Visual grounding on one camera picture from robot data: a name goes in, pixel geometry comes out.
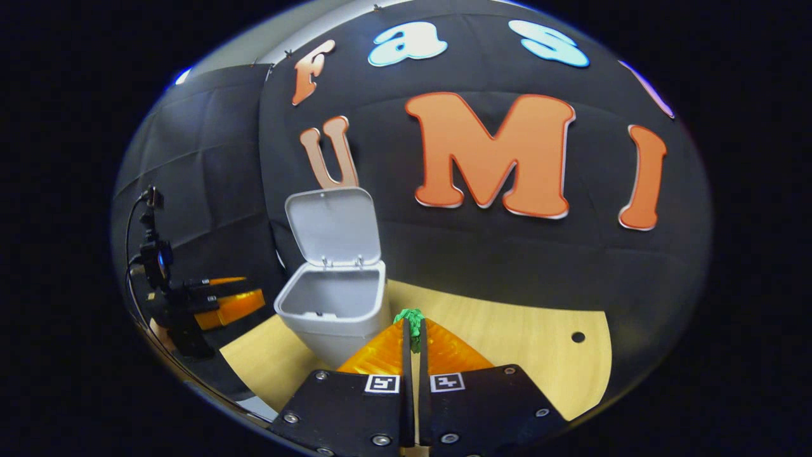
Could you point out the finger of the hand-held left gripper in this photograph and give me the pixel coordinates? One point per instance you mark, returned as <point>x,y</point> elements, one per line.
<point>212,282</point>
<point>231,308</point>

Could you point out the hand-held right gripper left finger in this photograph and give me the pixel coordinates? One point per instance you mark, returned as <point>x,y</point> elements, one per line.
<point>406,368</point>

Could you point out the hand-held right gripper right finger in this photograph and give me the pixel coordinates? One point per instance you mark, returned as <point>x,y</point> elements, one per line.
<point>424,387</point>

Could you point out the green paper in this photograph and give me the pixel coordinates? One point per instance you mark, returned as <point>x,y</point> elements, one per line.
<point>413,320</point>

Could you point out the white desktop garbage bin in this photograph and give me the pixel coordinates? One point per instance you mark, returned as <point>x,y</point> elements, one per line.
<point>336,228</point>

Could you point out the wooden desktop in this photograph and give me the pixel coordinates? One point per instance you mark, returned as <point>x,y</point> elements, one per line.
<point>526,355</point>

